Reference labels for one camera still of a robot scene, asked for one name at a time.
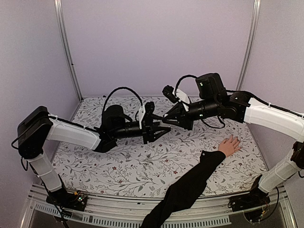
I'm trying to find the floral patterned table mat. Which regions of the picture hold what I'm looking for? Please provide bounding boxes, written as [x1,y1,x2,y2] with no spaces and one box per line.
[48,95,268,199]

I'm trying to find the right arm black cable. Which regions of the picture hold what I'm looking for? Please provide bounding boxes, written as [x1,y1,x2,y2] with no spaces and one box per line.
[175,75,226,129]

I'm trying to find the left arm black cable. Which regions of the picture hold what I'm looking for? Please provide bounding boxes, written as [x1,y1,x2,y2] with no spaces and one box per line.
[103,86,143,114]

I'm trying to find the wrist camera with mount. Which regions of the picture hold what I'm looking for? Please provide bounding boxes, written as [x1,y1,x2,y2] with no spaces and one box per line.
[138,102,155,130]
[162,85,191,112]

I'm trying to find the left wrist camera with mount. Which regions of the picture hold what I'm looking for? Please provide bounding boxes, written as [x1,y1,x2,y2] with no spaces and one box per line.
[138,102,155,130]

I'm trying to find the left aluminium frame post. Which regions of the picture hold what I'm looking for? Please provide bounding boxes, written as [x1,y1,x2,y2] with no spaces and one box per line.
[54,0,84,102]

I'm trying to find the person's bare hand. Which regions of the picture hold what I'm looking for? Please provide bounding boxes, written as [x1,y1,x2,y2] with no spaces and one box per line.
[218,135,241,157]

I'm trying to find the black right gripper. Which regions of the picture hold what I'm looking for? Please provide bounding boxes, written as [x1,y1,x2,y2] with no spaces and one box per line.
[162,97,219,131]

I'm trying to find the aluminium frame post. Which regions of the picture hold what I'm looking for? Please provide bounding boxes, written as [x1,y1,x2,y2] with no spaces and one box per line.
[236,0,261,90]
[54,0,84,102]

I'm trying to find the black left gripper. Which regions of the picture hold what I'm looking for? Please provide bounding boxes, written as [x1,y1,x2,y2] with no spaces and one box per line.
[112,120,171,144]

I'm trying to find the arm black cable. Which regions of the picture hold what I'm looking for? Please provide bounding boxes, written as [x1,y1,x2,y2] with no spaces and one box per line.
[175,75,226,129]
[103,86,143,114]

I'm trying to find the aluminium front rail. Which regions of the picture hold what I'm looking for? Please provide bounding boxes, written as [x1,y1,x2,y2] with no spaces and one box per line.
[20,184,298,228]

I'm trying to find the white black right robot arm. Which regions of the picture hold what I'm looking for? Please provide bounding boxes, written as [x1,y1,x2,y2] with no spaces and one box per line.
[162,73,304,207]

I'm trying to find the black sleeved forearm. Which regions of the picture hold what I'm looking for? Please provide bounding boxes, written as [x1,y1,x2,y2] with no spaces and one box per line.
[141,151,226,228]

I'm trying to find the right aluminium frame post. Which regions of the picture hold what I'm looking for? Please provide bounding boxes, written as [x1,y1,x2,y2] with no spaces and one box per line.
[236,0,261,90]

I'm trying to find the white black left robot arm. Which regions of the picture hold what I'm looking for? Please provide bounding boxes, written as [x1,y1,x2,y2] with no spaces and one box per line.
[11,102,171,206]

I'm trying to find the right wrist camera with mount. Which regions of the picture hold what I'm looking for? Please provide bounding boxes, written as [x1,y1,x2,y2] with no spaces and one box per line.
[162,85,191,112]

